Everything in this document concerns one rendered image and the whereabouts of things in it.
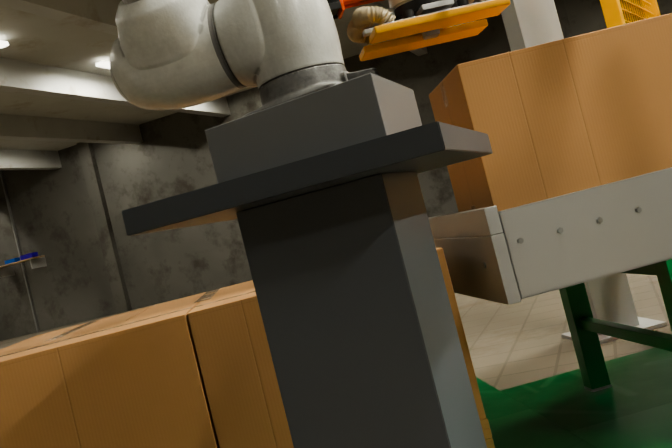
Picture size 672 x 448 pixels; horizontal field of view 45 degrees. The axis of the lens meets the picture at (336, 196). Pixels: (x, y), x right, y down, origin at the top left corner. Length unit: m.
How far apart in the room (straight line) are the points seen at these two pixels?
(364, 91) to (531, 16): 2.09
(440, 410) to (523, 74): 0.97
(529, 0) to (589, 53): 1.26
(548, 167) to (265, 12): 0.88
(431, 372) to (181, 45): 0.66
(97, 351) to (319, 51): 0.88
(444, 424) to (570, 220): 0.69
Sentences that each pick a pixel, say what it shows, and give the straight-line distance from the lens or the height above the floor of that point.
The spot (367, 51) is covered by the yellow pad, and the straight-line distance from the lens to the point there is 2.15.
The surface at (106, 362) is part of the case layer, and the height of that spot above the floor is 0.48.
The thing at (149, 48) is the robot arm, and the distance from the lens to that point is 1.41.
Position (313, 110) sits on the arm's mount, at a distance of 1.25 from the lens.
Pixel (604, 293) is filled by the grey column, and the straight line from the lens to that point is 3.25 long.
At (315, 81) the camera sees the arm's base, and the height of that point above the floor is 0.88.
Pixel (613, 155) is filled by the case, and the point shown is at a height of 0.65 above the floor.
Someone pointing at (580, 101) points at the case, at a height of 0.79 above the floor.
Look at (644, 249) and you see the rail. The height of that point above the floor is 0.44.
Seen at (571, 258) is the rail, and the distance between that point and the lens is 1.81.
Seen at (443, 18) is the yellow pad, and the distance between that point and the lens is 2.00.
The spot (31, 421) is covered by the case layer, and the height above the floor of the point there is 0.40.
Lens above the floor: 0.64
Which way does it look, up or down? 2 degrees up
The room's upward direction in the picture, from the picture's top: 14 degrees counter-clockwise
